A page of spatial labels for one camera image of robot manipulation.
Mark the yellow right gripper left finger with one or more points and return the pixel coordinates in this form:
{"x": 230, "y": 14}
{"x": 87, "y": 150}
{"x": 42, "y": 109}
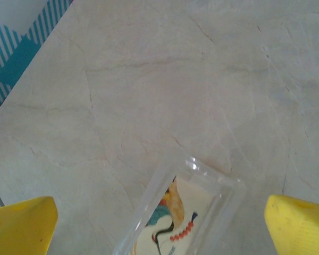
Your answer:
{"x": 21, "y": 225}

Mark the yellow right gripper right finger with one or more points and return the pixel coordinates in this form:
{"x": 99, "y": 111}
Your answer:
{"x": 300, "y": 228}

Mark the clear bottle crane print label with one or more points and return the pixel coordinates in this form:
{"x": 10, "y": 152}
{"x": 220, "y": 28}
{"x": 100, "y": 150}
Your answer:
{"x": 175, "y": 212}

